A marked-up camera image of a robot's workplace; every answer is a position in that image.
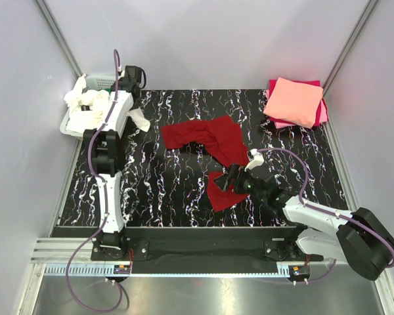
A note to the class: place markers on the folded pink t shirt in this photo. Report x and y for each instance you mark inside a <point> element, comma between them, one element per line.
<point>321,117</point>

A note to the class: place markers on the right corner aluminium post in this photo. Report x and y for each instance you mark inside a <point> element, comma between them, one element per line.
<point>354,36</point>

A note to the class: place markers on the left corner aluminium post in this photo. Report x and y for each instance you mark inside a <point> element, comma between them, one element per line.
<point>58,36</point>

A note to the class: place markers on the white t shirt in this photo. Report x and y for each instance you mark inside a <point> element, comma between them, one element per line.
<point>88,108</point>

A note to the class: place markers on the left orange connector board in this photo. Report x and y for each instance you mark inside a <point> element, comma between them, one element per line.
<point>122,269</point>

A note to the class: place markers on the right orange connector board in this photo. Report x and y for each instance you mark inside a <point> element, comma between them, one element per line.
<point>301,271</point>

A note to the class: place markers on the dark red t shirt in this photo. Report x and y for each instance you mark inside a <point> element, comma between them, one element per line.
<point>222,139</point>

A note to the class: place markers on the orange connector board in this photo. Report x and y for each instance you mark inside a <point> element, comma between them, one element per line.
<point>122,269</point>
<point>301,271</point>

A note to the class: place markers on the white plastic laundry basket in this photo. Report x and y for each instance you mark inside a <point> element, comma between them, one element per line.
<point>100,82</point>

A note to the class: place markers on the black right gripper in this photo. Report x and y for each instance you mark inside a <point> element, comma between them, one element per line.
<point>234,174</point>

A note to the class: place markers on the corner aluminium post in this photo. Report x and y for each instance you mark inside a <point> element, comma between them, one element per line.
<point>58,36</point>
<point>354,36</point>

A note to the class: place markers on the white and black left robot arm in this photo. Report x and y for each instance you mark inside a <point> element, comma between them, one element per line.
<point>106,159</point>

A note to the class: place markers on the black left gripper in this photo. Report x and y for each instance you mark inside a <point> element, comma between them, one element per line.
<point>131,76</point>

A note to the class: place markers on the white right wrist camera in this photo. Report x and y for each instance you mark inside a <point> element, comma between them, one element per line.
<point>255,160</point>

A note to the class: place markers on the folded salmon t shirt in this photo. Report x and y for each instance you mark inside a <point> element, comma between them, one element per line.
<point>293,102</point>

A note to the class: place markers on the folded crimson t shirt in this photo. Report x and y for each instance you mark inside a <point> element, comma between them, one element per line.
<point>273,83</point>

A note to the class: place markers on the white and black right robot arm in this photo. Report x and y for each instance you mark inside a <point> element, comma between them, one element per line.
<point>357,238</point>

